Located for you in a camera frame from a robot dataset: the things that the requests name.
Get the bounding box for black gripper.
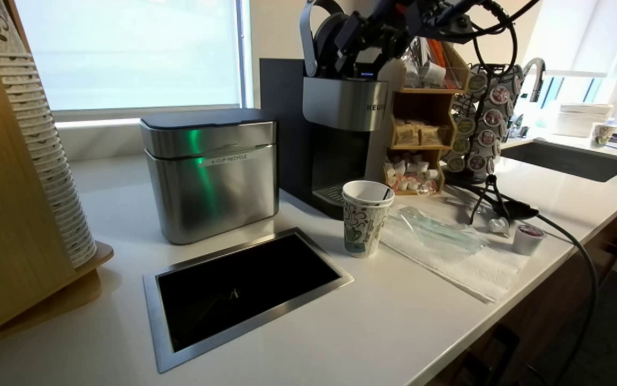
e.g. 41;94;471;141
330;0;471;77

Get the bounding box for black silver coffee maker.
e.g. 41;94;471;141
260;0;396;222

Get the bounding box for loose red lid coffee pod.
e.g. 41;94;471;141
511;222;546;258

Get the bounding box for orange edged packet stack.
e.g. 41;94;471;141
401;37;469;92

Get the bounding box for wooden condiment organizer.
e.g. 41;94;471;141
381;38;471;197

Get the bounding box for brown sugar packets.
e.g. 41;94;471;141
393;120;443;151

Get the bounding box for red white packet pile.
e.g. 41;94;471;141
384;157;446;197

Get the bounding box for patterned paper cup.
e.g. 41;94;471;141
338;178;396;260

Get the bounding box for clear plastic stirrer bag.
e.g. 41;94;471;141
393;206;485;258

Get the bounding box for stainless steel bin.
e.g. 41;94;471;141
137;107;281;246

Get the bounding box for white container stack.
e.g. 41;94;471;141
552;101;615;139

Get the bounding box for dark sink basin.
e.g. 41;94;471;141
499;138;617;184

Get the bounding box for bright window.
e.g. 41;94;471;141
14;0;250;117

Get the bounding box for small paper cup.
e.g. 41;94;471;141
590;119;617;151

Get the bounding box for dark under-counter cabinet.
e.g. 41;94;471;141
429;190;617;386

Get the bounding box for paper cup stack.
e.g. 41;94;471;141
0;0;100;270

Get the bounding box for wooden cup dispenser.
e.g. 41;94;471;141
0;0;115;349

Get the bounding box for black wire pod carousel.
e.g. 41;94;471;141
441;63;533;187

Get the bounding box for black camera cable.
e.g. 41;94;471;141
468;0;540;77

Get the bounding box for dark thin cable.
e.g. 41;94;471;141
529;208;603;386

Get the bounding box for steel counter chute frame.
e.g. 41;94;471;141
141;225;355;375

